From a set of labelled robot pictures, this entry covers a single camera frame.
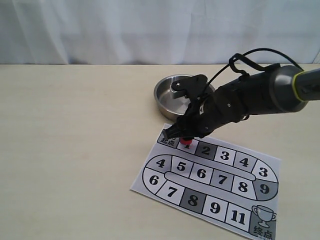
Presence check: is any red cylinder game piece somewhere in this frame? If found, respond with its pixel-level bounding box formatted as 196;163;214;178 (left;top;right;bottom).
180;138;193;149

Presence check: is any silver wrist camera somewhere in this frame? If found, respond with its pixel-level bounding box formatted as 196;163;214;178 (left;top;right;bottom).
170;74;208;101

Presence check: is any printed board game sheet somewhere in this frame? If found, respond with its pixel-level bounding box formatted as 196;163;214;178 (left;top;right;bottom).
131;134;281;240

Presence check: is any stainless steel bowl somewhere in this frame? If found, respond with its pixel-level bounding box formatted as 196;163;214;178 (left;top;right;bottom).
153;74;204;122

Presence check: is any white curtain backdrop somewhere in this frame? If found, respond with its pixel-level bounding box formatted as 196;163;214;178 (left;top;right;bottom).
0;0;320;65

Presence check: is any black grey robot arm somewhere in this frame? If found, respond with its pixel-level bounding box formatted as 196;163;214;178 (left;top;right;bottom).
162;64;320;141

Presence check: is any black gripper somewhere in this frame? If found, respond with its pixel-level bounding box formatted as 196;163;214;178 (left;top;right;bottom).
162;86;247;140

